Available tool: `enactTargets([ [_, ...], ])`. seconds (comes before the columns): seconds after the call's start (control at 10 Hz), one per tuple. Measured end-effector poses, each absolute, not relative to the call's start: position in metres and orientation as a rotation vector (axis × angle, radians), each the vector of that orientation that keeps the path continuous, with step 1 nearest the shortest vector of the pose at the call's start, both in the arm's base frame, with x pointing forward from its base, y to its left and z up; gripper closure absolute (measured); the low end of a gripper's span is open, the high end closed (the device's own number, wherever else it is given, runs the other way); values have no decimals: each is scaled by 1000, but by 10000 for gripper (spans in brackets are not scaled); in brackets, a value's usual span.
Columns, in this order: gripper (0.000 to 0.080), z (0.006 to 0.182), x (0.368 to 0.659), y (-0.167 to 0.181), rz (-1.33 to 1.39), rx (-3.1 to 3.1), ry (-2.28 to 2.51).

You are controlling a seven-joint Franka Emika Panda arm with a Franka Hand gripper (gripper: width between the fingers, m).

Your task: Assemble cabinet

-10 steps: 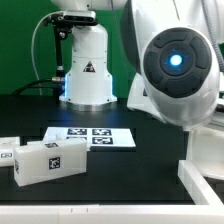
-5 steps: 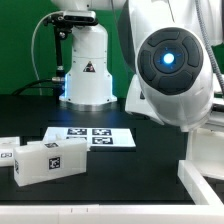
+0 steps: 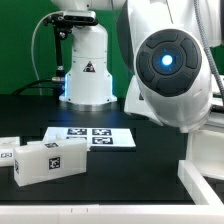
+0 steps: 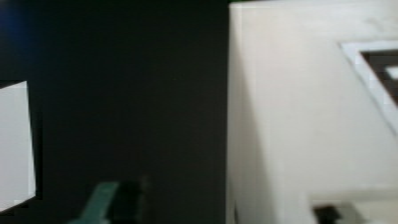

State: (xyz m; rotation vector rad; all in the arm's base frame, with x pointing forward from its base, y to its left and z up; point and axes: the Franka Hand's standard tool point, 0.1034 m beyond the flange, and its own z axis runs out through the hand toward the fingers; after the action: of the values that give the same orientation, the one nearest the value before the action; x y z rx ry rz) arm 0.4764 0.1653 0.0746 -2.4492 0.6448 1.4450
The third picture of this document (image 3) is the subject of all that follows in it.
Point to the white cabinet body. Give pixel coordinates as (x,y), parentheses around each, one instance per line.
(205,149)

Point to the white cabinet door panel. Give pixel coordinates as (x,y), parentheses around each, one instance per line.
(7,144)

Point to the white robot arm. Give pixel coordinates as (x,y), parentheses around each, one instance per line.
(164,43)

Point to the white cabinet door block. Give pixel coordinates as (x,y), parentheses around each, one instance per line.
(41,162)

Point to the white marker sheet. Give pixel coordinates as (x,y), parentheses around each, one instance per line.
(109,137)

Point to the white L-shaped workspace border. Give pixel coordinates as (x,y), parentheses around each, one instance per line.
(207,209)

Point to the black camera on stand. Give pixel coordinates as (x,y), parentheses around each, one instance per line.
(63,22)

